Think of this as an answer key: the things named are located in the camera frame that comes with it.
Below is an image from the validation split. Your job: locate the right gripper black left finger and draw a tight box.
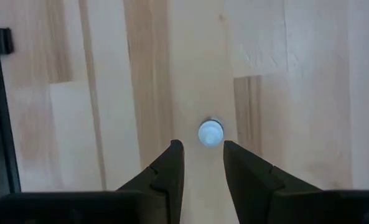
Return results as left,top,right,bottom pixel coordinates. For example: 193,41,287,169
117,139,185,224

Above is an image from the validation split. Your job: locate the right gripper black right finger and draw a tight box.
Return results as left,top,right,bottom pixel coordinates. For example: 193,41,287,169
223,139,325,224

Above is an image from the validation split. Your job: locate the white cap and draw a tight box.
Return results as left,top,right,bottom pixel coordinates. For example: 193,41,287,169
197,117,225,148

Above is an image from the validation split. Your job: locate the black aluminium table frame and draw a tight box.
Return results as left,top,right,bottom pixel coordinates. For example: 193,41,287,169
0,0,22,195

